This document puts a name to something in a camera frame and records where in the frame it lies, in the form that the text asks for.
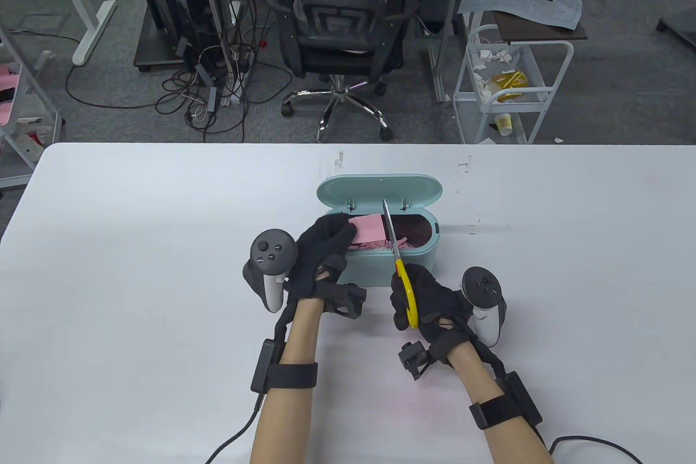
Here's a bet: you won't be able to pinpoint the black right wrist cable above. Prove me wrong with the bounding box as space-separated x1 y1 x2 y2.
536 426 642 464

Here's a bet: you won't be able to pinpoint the yellow red handled scissors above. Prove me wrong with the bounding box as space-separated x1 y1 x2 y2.
382 199 421 330

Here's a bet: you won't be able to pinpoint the white rolling cart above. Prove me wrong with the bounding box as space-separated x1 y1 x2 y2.
452 24 575 145

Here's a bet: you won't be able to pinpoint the black left wrist sensor box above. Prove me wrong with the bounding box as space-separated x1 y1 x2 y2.
250 339 319 393

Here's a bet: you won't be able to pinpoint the brown board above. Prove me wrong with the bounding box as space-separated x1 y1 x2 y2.
492 10 589 43

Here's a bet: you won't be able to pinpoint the person's right hand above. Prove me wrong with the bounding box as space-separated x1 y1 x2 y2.
390 264 474 364

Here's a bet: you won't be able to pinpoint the grey left hand controller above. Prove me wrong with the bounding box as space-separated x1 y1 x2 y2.
243 228 299 313

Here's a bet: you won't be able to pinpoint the yellow packet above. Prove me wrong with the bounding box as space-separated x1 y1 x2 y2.
491 70 529 103

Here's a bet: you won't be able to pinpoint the black mesh office chair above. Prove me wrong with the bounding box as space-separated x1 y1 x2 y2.
265 0 422 143

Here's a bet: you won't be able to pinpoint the black right wrist sensor box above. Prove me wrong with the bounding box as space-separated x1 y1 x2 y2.
469 370 544 431

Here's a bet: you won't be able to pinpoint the light blue lidded bin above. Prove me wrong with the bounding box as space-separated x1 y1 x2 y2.
316 175 443 287

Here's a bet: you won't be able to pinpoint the pink waste paper sheet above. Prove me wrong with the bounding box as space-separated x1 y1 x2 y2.
348 214 389 245

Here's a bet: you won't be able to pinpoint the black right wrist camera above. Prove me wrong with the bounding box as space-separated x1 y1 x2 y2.
398 342 433 381

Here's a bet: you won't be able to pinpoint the black wheeled platform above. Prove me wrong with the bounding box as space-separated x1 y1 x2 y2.
134 23 188 72

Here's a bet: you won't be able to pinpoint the pile of white paper scraps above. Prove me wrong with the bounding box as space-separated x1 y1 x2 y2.
469 48 520 100

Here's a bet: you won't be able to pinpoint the white shelf rack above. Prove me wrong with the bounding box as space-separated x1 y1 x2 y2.
0 23 63 190

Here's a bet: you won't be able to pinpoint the person's left forearm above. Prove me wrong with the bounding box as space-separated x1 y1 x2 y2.
249 298 326 464

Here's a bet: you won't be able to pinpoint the grey right hand controller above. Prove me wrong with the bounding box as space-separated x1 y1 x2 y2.
461 267 507 348

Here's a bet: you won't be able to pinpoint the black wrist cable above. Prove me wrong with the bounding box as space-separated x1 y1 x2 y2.
536 426 642 464
204 392 265 464

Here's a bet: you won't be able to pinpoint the tangle of black cables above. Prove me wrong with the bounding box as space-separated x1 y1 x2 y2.
65 0 294 144

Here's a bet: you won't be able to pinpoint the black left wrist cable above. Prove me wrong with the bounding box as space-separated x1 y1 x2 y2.
204 392 265 464

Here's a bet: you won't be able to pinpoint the person's left hand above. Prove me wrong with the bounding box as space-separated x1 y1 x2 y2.
285 213 357 304

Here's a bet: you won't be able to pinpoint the white metal post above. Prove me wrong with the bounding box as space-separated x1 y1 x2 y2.
193 0 241 108

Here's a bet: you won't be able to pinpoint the pink tray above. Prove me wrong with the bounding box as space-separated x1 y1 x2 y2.
0 63 23 127

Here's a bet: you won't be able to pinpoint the grey hand controller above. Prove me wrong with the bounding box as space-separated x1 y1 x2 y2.
461 267 507 348
243 228 299 313

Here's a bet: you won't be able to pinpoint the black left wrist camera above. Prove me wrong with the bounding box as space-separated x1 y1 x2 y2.
321 282 368 319

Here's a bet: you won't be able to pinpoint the pile of pink paper pieces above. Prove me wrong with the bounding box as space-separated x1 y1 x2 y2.
348 236 411 253

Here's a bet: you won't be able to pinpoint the black wrist sensor box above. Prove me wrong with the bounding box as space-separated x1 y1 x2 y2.
469 370 544 431
250 339 319 393

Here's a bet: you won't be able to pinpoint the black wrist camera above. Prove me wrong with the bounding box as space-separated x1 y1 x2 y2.
321 282 368 319
398 342 433 381

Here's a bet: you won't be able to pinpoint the person's right forearm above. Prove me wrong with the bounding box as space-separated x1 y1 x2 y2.
447 342 555 464

